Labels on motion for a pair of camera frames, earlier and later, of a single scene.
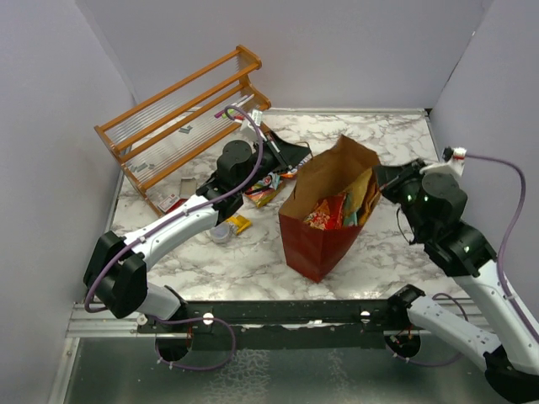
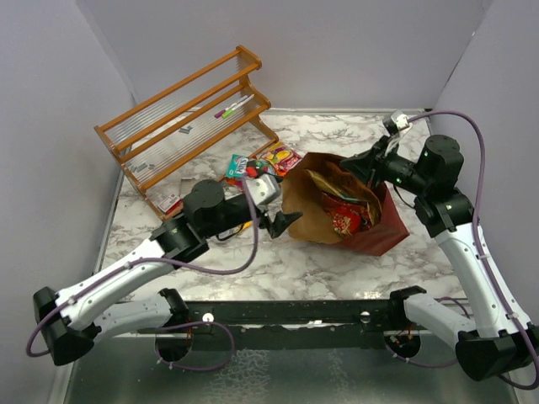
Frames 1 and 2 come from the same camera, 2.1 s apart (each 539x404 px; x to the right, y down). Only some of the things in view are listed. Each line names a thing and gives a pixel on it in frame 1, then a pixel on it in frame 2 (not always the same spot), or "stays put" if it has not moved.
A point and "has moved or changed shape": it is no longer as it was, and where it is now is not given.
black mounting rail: (282, 325) stays put
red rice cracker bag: (328, 213) → (349, 216)
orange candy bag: (292, 173) has moved or changed shape
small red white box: (170, 203) stays put
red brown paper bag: (333, 189) has moved or changed shape
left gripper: (285, 154) → (280, 222)
